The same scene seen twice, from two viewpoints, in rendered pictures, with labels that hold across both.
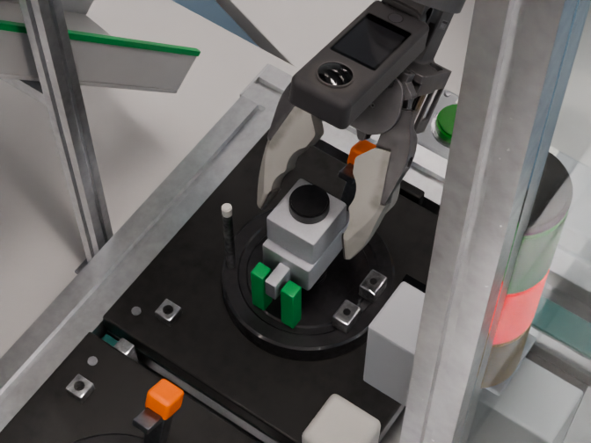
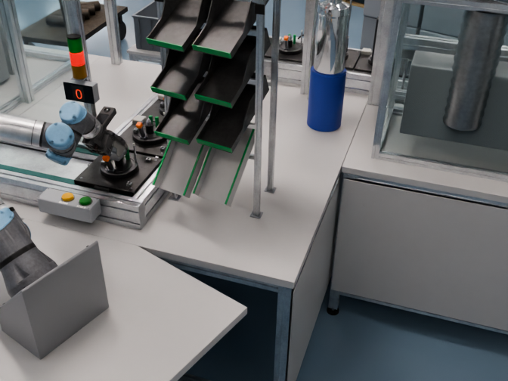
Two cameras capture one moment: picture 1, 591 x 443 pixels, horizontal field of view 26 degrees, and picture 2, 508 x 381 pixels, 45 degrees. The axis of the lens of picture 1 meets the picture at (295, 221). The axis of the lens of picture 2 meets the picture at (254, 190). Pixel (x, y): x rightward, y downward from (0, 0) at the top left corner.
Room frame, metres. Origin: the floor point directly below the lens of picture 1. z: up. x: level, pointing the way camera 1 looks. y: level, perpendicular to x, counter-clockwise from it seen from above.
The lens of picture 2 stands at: (2.51, -0.09, 2.21)
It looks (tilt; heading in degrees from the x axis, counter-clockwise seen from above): 35 degrees down; 163
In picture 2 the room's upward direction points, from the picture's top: 1 degrees clockwise
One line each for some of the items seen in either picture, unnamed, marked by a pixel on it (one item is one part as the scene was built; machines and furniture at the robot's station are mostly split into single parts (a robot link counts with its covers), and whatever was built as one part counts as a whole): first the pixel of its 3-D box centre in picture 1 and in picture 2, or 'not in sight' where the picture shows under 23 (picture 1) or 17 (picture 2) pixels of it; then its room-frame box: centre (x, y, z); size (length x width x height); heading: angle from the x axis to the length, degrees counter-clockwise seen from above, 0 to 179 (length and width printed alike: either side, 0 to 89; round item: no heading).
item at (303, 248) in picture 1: (301, 235); (118, 147); (0.52, 0.00, 1.06); 0.08 x 0.04 x 0.07; 145
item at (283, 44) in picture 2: not in sight; (289, 41); (-0.41, 0.98, 1.01); 0.24 x 0.24 x 0.13; 55
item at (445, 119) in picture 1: (457, 127); (85, 201); (0.70, -0.15, 0.96); 0.04 x 0.04 x 0.02
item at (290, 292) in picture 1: (291, 304); not in sight; (0.48, 0.00, 1.01); 0.01 x 0.01 x 0.05; 55
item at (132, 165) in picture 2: (308, 278); (119, 166); (0.53, -0.01, 0.98); 0.14 x 0.14 x 0.02
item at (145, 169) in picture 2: (308, 290); (119, 171); (0.53, -0.01, 0.96); 0.24 x 0.24 x 0.02; 55
